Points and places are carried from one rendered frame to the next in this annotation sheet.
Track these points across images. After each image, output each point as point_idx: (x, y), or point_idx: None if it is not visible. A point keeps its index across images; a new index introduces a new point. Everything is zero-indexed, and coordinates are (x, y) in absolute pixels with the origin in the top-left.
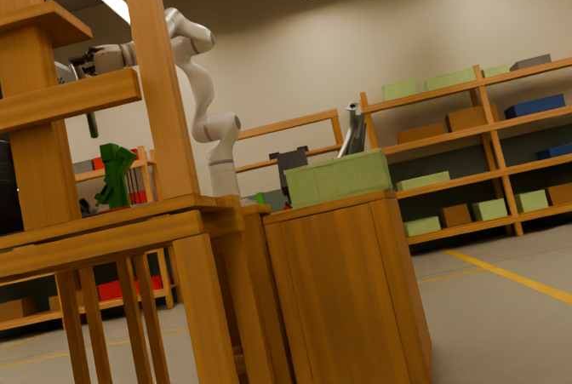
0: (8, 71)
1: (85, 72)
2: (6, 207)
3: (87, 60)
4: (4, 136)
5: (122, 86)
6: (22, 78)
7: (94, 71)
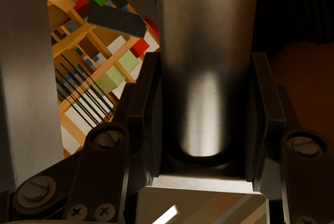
0: None
1: (137, 105)
2: None
3: (301, 158)
4: (9, 13)
5: None
6: None
7: (86, 197)
